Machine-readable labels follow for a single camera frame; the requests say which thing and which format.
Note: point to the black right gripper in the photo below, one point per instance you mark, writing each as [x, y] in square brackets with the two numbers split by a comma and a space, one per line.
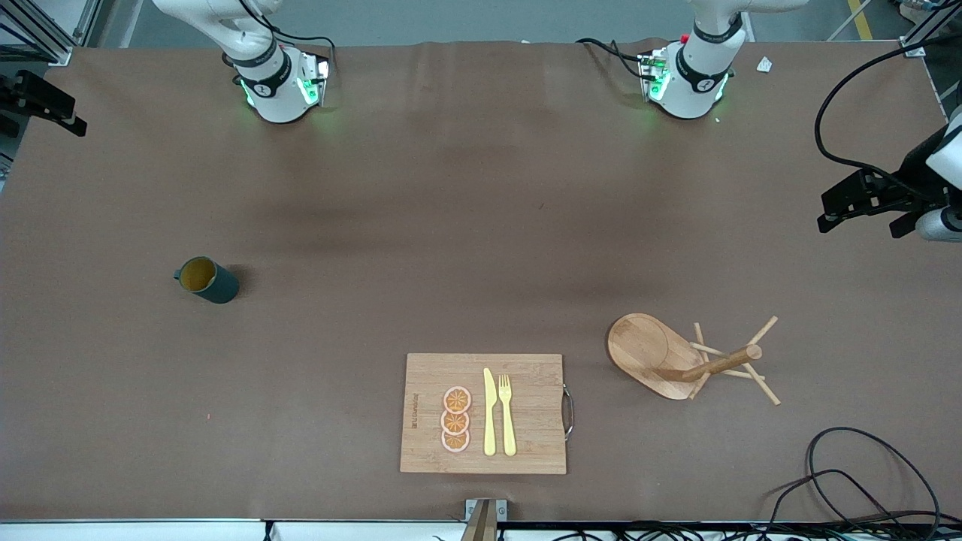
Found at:
[21, 94]

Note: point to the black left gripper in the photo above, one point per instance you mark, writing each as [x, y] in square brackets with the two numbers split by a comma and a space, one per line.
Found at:
[914, 175]

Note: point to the dark green cup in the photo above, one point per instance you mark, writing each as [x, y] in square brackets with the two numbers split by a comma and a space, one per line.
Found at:
[222, 289]

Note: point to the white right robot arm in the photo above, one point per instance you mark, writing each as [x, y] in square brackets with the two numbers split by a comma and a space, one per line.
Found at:
[278, 90]

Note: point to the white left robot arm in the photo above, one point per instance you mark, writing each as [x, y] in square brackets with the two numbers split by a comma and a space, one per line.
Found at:
[691, 75]

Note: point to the wooden mug rack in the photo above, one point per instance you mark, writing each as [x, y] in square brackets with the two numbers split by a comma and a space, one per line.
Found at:
[646, 349]

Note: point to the white paper scrap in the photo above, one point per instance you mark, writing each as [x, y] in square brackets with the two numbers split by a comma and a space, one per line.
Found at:
[764, 64]

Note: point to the bamboo cutting board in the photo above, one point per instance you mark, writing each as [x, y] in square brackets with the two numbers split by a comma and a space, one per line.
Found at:
[526, 376]

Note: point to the yellow plastic fork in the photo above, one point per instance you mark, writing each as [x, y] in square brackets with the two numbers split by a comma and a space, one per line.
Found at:
[508, 428]

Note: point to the yellow plastic knife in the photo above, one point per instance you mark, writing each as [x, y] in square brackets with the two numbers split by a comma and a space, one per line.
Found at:
[490, 421]

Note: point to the toy orange slice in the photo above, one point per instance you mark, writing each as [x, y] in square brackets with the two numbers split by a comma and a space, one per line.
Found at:
[457, 400]

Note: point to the aluminium frame post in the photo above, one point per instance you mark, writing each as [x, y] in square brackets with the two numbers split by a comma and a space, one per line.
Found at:
[913, 46]
[52, 45]

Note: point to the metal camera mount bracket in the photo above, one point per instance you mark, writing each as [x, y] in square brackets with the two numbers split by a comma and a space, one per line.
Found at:
[485, 518]

